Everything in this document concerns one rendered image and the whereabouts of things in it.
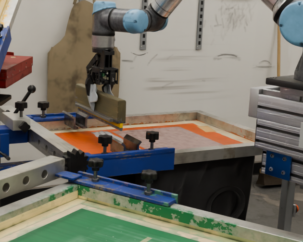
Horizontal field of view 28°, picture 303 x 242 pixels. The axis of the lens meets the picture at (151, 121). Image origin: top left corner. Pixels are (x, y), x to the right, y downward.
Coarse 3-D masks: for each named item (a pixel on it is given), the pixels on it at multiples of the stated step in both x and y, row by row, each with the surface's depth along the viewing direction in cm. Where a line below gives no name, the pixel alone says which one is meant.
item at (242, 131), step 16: (160, 112) 253; (176, 112) 255; (192, 112) 257; (48, 128) 226; (64, 128) 230; (224, 128) 241; (240, 128) 232; (240, 144) 206; (176, 160) 191; (192, 160) 194; (208, 160) 197
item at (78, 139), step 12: (72, 132) 226; (84, 132) 227; (120, 132) 229; (132, 132) 230; (144, 132) 231; (168, 132) 233; (180, 132) 234; (192, 132) 235; (204, 132) 237; (72, 144) 209; (84, 144) 209; (96, 144) 210
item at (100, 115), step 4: (76, 104) 216; (80, 104) 215; (84, 108) 210; (88, 108) 209; (92, 112) 204; (96, 112) 202; (100, 116) 199; (104, 116) 196; (108, 120) 193; (112, 120) 193
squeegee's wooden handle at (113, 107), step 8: (80, 88) 216; (80, 96) 216; (104, 96) 198; (112, 96) 197; (88, 104) 210; (96, 104) 204; (104, 104) 198; (112, 104) 193; (120, 104) 190; (104, 112) 199; (112, 112) 194; (120, 112) 191; (120, 120) 191
